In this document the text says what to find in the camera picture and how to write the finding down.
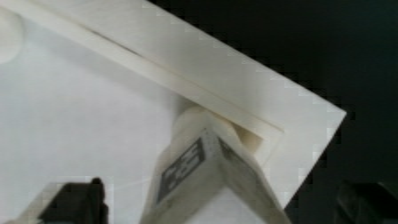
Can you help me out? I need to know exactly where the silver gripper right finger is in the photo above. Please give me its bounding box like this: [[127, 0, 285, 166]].
[[333, 181, 398, 224]]

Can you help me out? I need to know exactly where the white table leg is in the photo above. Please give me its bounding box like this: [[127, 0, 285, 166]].
[[138, 106, 291, 224]]

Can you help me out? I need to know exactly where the white square tabletop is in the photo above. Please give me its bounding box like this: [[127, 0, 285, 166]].
[[0, 0, 344, 224]]

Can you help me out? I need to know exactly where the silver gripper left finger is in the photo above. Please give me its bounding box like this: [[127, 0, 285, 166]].
[[5, 175, 116, 224]]

